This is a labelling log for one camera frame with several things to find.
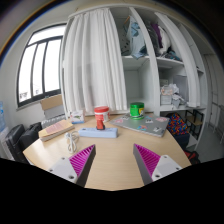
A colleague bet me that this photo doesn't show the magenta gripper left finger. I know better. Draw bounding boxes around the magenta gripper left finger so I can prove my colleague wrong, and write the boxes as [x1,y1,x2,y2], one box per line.
[48,145,96,187]

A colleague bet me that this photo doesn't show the white curtain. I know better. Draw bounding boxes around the white curtain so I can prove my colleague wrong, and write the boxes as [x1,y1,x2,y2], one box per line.
[61,8,127,113]

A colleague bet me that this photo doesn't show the black framed window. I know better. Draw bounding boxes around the black framed window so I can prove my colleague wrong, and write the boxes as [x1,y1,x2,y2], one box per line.
[16,23,65,107]

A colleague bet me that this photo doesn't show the cardboard box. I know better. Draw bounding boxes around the cardboard box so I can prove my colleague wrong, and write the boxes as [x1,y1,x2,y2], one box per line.
[40,94,64,119]

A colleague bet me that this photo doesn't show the colourful patterned bag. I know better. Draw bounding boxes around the colourful patterned bag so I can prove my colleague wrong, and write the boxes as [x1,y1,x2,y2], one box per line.
[167,113,188,136]

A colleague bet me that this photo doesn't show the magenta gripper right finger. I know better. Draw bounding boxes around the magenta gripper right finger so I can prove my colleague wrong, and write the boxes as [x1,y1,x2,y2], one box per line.
[133,144,182,185]

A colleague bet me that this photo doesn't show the red charger plug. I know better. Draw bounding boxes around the red charger plug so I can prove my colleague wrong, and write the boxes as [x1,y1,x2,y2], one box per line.
[96,120,105,130]

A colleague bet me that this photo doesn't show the grey laptop with stickers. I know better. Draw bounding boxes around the grey laptop with stickers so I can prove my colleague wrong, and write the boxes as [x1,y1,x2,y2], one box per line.
[110,114,169,137]

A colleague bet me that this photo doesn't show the black metal rack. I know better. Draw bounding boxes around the black metal rack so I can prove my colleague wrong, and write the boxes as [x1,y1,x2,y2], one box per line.
[185,109,204,139]

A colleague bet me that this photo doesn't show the white coiled cable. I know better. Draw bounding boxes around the white coiled cable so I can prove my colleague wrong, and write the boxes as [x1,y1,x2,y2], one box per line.
[64,130,80,155]

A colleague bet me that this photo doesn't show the white shelf unit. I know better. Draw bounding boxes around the white shelf unit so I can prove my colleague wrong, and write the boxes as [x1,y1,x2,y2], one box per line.
[68,3,209,148]

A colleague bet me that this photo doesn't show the red lidded jar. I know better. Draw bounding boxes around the red lidded jar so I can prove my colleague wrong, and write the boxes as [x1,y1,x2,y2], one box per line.
[94,106,110,122]

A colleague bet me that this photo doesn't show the black suitcase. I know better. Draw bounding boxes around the black suitcase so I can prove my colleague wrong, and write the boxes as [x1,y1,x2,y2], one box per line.
[6,122,42,164]

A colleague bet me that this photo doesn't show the hanging clothes pile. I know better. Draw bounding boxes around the hanging clothes pile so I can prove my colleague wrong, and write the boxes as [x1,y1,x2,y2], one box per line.
[120,16,181,61]

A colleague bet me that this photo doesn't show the small white card box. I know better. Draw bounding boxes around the small white card box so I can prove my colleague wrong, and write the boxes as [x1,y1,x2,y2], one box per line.
[70,110,85,124]

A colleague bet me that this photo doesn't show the green lidded jar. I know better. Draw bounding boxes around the green lidded jar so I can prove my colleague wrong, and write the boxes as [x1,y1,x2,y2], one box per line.
[130,102,144,119]

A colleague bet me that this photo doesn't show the light blue power strip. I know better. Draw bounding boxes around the light blue power strip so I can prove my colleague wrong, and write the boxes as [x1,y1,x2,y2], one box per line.
[78,128,118,138]

